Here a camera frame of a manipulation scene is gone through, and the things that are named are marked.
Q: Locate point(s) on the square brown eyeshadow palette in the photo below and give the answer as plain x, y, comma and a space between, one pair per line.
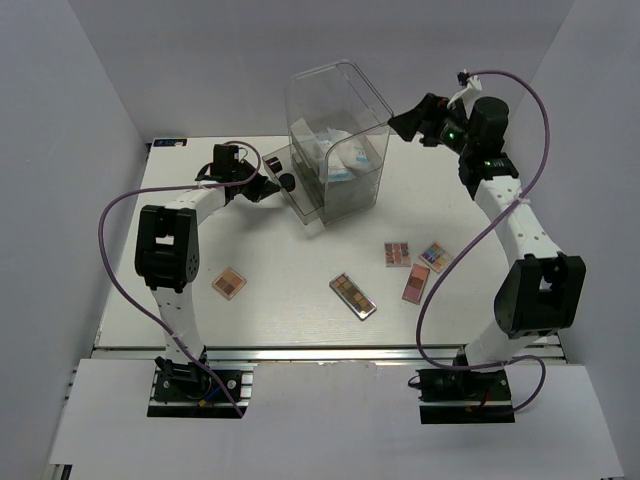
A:
228, 283

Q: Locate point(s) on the nine pan pink palette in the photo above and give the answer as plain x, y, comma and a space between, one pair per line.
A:
397, 254

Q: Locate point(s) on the colourful eyeshadow palette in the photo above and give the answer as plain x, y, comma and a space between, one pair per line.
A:
435, 257

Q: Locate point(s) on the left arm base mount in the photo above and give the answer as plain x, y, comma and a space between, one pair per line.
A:
185, 391

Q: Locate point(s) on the aluminium right side rail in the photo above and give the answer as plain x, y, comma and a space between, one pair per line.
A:
552, 347

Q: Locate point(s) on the round black jar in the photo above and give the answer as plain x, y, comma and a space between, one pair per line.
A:
287, 182

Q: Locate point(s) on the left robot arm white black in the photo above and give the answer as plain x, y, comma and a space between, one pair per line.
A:
167, 254

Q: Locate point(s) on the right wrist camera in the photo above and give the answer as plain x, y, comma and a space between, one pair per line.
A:
469, 83

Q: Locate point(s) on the cotton pad pack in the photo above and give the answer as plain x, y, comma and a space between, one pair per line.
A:
315, 143
347, 160

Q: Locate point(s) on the aluminium front rail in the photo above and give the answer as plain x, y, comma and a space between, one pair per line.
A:
446, 353

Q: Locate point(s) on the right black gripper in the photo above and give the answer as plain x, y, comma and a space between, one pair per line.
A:
436, 108

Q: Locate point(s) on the aluminium rail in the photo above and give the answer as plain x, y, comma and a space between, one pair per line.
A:
552, 347
446, 353

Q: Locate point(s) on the clear acrylic makeup organizer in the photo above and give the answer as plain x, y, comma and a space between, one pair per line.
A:
339, 96

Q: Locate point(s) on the pink blush palette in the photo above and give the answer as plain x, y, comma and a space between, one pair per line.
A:
415, 284

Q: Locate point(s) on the left blue table label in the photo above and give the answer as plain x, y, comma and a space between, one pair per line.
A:
169, 142

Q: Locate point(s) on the small black amber cube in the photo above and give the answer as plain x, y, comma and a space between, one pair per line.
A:
274, 164

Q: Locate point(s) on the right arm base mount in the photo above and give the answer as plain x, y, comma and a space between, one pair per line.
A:
463, 397

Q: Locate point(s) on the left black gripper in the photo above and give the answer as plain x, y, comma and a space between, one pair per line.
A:
263, 187

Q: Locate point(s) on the long brown eyeshadow palette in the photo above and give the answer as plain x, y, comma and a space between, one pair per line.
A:
353, 297

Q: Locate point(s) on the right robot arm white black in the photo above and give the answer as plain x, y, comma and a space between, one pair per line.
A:
541, 292

